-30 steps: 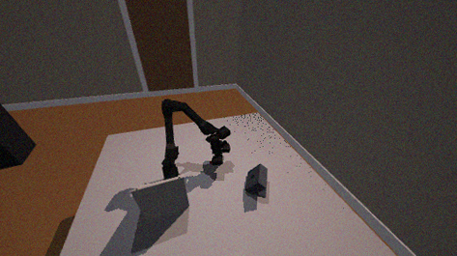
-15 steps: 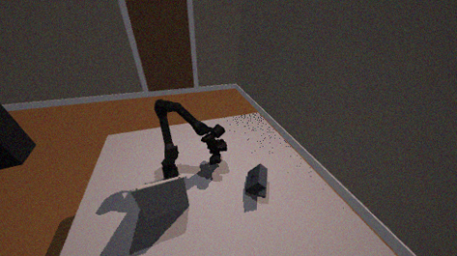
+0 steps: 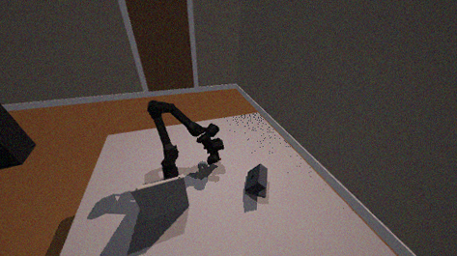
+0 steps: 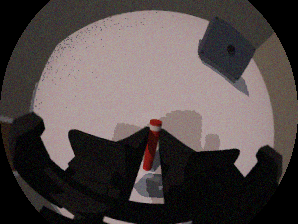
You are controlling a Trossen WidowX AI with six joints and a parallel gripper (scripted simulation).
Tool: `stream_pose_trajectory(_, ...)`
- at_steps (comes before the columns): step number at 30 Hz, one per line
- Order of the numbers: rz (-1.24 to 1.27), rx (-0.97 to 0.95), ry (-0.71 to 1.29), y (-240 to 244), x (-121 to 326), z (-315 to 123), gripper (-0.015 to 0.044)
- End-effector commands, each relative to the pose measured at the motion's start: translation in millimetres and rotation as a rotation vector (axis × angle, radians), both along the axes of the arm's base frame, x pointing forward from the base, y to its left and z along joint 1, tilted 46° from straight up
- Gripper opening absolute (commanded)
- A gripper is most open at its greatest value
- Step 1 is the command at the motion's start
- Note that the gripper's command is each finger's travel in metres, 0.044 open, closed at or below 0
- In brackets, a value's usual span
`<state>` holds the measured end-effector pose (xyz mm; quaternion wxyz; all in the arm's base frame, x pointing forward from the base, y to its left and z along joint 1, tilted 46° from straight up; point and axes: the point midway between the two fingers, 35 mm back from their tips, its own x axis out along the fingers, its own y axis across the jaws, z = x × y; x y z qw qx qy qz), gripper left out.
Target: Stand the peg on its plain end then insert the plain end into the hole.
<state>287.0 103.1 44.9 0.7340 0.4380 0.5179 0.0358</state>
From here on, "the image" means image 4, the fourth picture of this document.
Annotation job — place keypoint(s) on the dark grey flat panel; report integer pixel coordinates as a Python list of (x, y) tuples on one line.
[(226, 47)]

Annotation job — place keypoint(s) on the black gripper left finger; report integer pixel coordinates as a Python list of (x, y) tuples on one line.
[(124, 157)]

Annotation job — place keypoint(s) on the red peg with white band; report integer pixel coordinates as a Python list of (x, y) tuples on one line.
[(155, 127)]

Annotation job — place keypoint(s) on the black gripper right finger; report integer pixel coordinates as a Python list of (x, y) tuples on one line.
[(180, 164)]

